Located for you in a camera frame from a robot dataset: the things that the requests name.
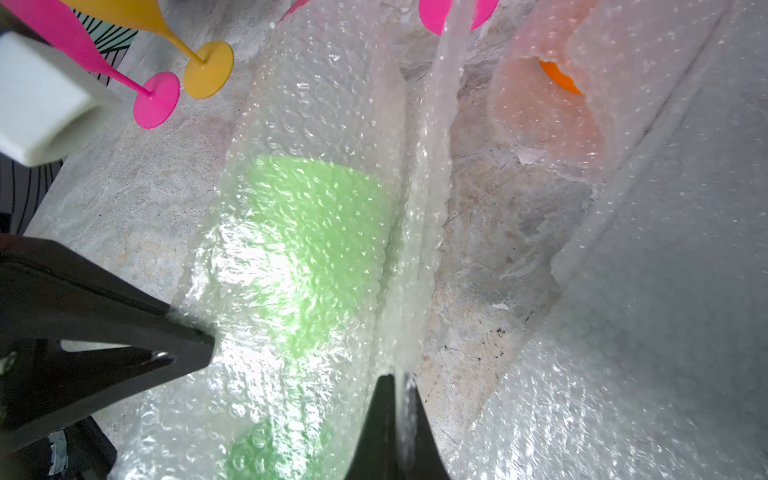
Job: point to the orange glass in bubble wrap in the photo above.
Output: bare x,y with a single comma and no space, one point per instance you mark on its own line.
582,81

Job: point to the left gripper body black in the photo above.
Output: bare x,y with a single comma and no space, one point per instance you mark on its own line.
79,451

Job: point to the yellow wine glass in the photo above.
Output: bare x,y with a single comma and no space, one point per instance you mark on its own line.
209,68

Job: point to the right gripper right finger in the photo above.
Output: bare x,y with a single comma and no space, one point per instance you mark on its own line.
425,463

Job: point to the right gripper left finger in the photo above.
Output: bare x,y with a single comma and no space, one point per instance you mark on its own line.
375,455

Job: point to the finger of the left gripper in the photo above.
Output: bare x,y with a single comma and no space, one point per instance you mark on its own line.
76,339

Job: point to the green glass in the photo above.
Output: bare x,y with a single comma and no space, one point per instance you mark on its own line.
315,268

